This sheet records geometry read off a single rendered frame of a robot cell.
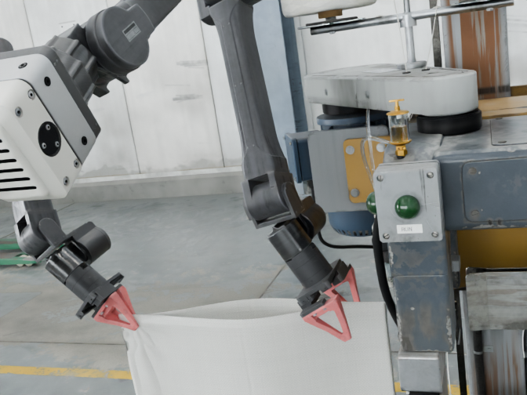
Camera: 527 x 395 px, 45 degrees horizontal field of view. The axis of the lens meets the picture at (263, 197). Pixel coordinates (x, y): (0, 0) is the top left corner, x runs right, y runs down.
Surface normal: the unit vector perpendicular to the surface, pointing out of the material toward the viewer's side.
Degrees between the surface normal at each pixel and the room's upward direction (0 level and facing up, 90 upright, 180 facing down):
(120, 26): 75
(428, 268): 90
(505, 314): 90
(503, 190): 90
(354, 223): 91
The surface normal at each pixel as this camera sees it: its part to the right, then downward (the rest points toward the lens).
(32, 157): 0.30, 0.59
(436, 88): -0.55, 0.28
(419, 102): -0.93, 0.22
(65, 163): 0.94, -0.06
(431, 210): -0.31, 0.28
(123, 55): 0.81, -0.26
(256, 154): -0.56, -0.04
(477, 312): -0.06, 0.25
